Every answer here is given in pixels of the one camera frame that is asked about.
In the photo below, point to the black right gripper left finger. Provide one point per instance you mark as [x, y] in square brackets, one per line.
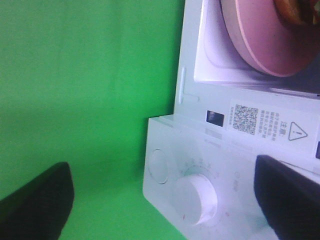
[39, 209]

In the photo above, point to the white microwave oven body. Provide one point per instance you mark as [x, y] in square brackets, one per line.
[195, 138]

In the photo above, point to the white warning label sticker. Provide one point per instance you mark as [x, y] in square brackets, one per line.
[286, 128]

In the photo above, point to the round microwave door button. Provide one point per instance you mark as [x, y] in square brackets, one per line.
[157, 165]

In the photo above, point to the white microwave knob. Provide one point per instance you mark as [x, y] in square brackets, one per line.
[195, 199]

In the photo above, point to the pink round plate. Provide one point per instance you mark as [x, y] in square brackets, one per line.
[266, 41]

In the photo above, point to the burger with lettuce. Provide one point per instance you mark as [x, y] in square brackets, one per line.
[299, 12]

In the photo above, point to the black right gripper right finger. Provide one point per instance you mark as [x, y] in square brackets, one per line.
[289, 201]

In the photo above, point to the glass microwave turntable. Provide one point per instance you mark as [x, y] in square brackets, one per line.
[217, 42]

